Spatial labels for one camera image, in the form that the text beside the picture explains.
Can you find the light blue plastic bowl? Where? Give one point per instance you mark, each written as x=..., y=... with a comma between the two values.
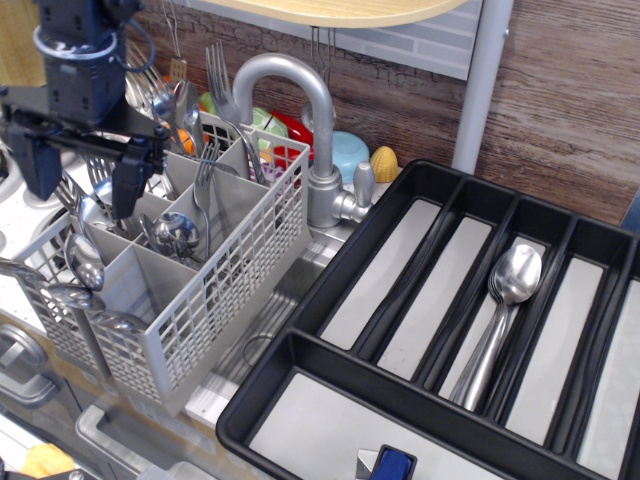
x=348, y=152

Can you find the grey plastic cutlery basket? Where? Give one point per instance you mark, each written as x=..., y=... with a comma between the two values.
x=193, y=309

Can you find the wooden shelf board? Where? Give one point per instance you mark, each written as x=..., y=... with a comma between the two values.
x=344, y=13

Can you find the blue handled tool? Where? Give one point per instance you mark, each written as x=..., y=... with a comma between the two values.
x=386, y=463

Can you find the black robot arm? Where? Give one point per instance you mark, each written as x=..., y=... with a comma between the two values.
x=76, y=15

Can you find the tall steel fork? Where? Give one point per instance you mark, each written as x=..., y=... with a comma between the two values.
x=226, y=107

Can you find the stacked steel spoons in tray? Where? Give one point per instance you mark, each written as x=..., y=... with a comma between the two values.
x=513, y=280

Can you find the steel spoon handle front left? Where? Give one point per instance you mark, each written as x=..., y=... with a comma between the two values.
x=76, y=296

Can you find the yellow cloth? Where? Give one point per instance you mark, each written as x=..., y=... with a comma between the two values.
x=45, y=460

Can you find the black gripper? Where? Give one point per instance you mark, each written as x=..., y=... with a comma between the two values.
x=82, y=106

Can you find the yellow toy corn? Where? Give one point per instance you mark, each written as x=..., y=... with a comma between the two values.
x=384, y=164

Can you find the hanging steel fork back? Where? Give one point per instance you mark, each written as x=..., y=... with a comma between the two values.
x=147, y=91

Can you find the round steel spoon bowl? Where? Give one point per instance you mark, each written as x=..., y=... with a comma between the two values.
x=174, y=232

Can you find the hanging wire utensil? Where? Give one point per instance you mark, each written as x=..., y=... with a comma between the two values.
x=323, y=50

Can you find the silver sink faucet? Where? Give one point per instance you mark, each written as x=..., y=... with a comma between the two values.
x=328, y=203

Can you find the steel spoon handle far left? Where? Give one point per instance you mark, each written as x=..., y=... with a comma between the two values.
x=17, y=270

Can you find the black cutlery tray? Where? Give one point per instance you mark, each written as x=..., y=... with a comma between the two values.
x=372, y=354

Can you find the big steel spoon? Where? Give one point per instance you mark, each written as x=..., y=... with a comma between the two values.
x=84, y=261

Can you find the grey metal post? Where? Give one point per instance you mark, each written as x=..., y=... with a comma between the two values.
x=493, y=30

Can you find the steel forks at left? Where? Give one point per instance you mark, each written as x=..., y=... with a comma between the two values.
x=95, y=207

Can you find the steel spoon handle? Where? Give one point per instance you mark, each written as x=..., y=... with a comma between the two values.
x=76, y=296
x=17, y=270
x=120, y=322

